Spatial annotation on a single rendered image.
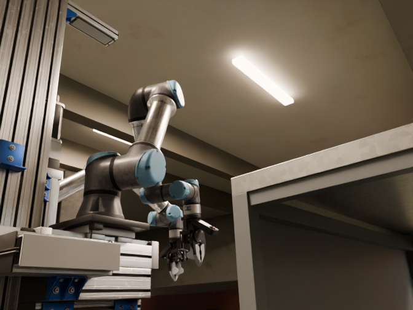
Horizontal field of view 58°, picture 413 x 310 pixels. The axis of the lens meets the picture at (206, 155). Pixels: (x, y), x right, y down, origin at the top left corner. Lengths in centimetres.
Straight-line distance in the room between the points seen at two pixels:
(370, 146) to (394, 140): 4
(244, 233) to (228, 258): 1022
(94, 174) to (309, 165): 73
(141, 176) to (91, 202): 17
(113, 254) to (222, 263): 1015
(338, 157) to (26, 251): 67
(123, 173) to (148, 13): 253
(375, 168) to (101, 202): 81
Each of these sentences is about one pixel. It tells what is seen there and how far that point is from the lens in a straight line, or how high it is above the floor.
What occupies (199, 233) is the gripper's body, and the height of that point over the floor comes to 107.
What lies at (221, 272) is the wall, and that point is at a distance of 1113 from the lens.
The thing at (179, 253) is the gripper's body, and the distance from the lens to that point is 198.
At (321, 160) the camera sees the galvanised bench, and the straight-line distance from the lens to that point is 72.
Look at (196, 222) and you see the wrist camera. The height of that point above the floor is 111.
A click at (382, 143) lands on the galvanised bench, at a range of 69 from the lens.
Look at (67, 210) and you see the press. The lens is 589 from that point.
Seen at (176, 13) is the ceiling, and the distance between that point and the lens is 355.
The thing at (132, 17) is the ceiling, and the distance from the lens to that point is 361.
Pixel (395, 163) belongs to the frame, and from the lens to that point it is 68.
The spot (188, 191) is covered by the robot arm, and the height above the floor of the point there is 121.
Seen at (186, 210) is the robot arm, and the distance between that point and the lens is 160.
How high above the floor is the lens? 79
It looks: 22 degrees up
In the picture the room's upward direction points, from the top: 3 degrees counter-clockwise
